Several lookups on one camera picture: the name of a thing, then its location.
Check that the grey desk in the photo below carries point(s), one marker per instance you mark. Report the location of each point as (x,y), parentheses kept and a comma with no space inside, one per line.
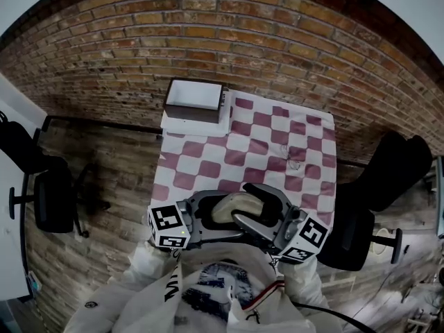
(438,200)

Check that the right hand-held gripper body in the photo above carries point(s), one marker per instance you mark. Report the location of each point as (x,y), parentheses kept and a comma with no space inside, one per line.
(312,236)

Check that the flat white box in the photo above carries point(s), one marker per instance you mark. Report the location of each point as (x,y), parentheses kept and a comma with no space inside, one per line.
(194,128)

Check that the white desk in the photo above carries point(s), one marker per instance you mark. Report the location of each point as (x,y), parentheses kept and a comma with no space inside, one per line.
(10,220)

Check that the brown box white inside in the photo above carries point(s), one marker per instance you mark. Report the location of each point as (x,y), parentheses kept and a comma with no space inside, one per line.
(190,113)

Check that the black office chair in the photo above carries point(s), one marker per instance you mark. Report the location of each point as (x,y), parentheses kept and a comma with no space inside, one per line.
(52,206)
(388,175)

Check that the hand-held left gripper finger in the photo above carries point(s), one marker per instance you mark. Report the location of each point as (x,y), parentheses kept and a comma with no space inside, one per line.
(222,236)
(208,194)

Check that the person's right forearm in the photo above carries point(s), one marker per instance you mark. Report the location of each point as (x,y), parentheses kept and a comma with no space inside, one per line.
(301,283)

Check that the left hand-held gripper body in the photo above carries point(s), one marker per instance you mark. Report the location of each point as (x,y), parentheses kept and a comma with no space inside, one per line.
(166,220)

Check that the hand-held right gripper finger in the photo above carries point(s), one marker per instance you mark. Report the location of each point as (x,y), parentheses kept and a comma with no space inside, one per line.
(256,232)
(280,205)

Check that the white tape roll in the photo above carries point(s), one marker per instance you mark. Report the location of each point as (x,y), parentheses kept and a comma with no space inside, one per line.
(381,245)

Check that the small teal packet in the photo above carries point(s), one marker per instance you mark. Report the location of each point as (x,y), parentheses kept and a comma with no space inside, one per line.
(34,282)

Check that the pink white checkered tablecloth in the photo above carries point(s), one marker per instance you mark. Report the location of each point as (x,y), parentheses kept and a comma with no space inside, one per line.
(256,151)

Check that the person's left forearm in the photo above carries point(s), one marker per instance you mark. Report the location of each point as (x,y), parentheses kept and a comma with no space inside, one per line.
(149,265)

